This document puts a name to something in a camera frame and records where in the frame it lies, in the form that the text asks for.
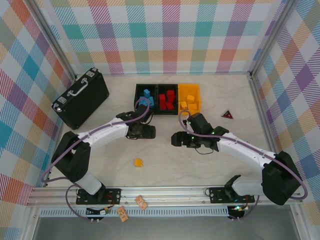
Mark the orange paper tag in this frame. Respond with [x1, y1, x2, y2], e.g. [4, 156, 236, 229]
[116, 205, 130, 223]
[134, 195, 149, 210]

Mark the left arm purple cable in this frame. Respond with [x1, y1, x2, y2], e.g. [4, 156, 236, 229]
[40, 98, 151, 223]

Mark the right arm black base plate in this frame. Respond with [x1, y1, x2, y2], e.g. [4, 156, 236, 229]
[208, 186, 256, 205]

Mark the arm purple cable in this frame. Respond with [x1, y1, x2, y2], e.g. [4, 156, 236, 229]
[178, 110, 308, 222]
[40, 98, 151, 223]

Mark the silver side frame rail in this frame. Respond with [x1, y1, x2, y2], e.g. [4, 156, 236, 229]
[246, 71, 288, 185]
[43, 117, 66, 188]

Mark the red black triangle piece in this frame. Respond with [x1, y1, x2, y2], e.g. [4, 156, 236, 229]
[221, 109, 235, 121]

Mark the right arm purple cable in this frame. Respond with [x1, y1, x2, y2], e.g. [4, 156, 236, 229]
[178, 110, 308, 222]

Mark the thin black wire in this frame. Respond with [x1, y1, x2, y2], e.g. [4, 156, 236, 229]
[194, 146, 216, 155]

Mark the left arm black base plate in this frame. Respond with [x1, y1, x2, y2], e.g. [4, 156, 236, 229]
[76, 187, 122, 206]

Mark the silver front frame post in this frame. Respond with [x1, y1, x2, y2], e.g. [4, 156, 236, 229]
[291, 203, 311, 240]
[21, 206, 41, 240]

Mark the silver frame post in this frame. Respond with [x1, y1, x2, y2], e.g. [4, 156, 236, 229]
[291, 203, 311, 240]
[29, 0, 78, 82]
[21, 206, 41, 240]
[249, 0, 300, 76]

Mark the yellow plastic bin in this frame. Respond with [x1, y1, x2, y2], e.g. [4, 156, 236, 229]
[177, 83, 202, 113]

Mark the silver front frame rail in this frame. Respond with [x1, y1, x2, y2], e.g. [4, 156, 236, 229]
[27, 184, 304, 208]

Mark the black plastic bin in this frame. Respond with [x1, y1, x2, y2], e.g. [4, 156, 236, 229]
[156, 83, 180, 116]
[134, 83, 159, 116]

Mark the black carrying case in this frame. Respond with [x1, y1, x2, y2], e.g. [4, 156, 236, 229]
[51, 67, 110, 131]

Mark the silver rear frame post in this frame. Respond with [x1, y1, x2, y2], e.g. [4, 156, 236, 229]
[249, 0, 300, 76]
[29, 0, 78, 82]

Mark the slotted grey cable tray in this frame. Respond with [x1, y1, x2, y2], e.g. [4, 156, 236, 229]
[39, 206, 230, 218]

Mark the silver rear frame rail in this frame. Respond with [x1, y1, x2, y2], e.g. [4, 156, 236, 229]
[74, 71, 252, 76]

